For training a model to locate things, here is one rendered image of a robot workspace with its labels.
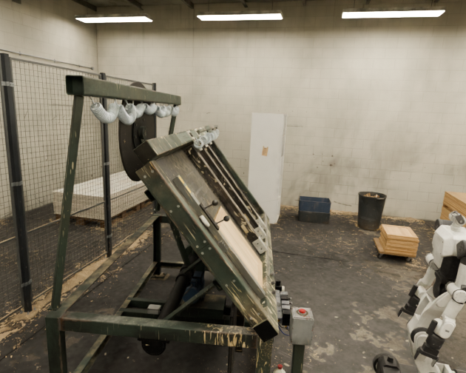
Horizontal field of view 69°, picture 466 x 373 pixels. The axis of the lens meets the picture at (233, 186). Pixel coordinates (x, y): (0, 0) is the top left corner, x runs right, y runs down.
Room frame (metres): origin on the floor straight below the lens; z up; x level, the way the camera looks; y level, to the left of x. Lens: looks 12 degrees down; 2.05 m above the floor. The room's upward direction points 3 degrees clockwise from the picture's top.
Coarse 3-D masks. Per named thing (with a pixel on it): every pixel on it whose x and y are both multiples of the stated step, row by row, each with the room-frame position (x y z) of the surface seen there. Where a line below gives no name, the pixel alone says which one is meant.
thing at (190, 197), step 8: (176, 184) 2.03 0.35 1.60; (184, 184) 2.05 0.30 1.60; (184, 192) 2.03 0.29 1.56; (192, 200) 2.03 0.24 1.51; (200, 208) 2.02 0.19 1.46; (216, 232) 2.02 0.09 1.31; (224, 240) 2.02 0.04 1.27; (232, 248) 2.05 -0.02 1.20; (232, 256) 2.01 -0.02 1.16; (240, 264) 2.00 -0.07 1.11; (248, 272) 2.00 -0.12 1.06; (248, 280) 2.00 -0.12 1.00; (256, 280) 2.03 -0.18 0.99; (256, 288) 2.00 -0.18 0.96; (264, 296) 1.99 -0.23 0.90
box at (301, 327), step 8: (296, 312) 1.78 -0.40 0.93; (296, 320) 1.73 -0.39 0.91; (304, 320) 1.73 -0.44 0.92; (312, 320) 1.73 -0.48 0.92; (296, 328) 1.73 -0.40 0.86; (304, 328) 1.73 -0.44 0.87; (312, 328) 1.73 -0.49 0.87; (296, 336) 1.73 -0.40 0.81; (304, 336) 1.73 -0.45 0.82; (296, 344) 1.74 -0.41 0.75; (304, 344) 1.73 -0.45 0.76
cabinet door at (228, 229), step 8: (216, 216) 2.27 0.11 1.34; (224, 224) 2.31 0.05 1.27; (232, 224) 2.49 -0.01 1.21; (224, 232) 2.19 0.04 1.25; (232, 232) 2.36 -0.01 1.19; (232, 240) 2.24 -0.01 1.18; (240, 240) 2.42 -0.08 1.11; (240, 248) 2.28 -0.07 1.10; (248, 248) 2.45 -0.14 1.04; (240, 256) 2.17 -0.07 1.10; (248, 256) 2.31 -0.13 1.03; (256, 256) 2.49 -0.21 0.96; (248, 264) 2.19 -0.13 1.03; (256, 264) 2.36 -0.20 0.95; (256, 272) 2.23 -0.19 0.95
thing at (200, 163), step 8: (208, 136) 2.79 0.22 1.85; (192, 144) 2.75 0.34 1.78; (192, 152) 2.75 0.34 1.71; (192, 160) 2.75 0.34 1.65; (200, 160) 2.74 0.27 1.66; (200, 168) 2.74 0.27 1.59; (208, 168) 2.74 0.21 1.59; (208, 176) 2.74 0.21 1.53; (216, 176) 2.79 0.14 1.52; (216, 184) 2.73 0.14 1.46; (216, 192) 2.73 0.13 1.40; (224, 192) 2.73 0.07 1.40; (224, 200) 2.73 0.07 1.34; (232, 200) 2.76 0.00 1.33; (232, 208) 2.72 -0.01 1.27; (240, 216) 2.72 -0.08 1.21; (240, 224) 2.72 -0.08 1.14; (248, 224) 2.71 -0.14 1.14; (248, 232) 2.72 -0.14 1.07; (256, 232) 2.75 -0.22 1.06; (256, 240) 2.71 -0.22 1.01; (256, 248) 2.71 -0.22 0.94; (264, 248) 2.70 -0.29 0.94
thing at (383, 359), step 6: (378, 360) 2.37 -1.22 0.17; (384, 360) 2.32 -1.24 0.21; (390, 360) 2.30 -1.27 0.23; (396, 360) 2.35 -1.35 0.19; (378, 366) 2.34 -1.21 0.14; (384, 366) 2.28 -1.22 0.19; (390, 366) 2.27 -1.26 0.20; (396, 366) 2.26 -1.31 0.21; (402, 366) 2.32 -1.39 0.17; (408, 366) 2.32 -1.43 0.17; (414, 366) 2.32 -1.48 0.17; (378, 372) 2.32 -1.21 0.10; (384, 372) 2.22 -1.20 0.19; (390, 372) 2.22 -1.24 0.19; (396, 372) 2.22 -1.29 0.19; (402, 372) 2.25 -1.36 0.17; (408, 372) 2.25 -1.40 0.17; (414, 372) 2.26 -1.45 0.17; (456, 372) 2.07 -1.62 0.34; (462, 372) 2.05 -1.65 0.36
